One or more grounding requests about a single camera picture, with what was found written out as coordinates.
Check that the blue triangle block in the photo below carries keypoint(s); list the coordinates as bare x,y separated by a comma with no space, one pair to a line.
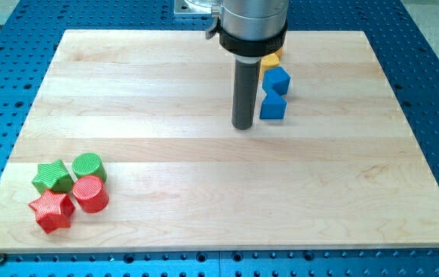
273,106

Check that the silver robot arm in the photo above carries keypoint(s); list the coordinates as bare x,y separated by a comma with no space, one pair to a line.
249,28

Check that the blue cube block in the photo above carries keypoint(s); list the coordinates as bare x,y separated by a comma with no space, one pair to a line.
277,79

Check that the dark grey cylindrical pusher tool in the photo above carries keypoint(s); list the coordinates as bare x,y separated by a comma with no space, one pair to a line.
246,73

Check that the yellow block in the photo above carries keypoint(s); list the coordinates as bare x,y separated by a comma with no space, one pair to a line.
268,62

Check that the orange block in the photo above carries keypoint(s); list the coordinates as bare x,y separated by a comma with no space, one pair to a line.
279,53

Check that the wooden board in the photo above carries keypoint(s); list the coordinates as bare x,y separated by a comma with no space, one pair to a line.
341,170

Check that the green cylinder block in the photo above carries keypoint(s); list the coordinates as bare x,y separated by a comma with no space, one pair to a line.
89,163

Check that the red cylinder block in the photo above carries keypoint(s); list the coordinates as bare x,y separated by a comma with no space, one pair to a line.
90,193

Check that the green star block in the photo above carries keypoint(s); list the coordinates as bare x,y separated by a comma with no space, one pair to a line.
53,176

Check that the red star block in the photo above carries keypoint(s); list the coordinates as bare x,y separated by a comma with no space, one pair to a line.
52,211

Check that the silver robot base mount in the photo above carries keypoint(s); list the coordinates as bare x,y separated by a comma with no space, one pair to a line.
194,8

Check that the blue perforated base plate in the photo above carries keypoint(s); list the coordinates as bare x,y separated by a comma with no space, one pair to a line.
29,36

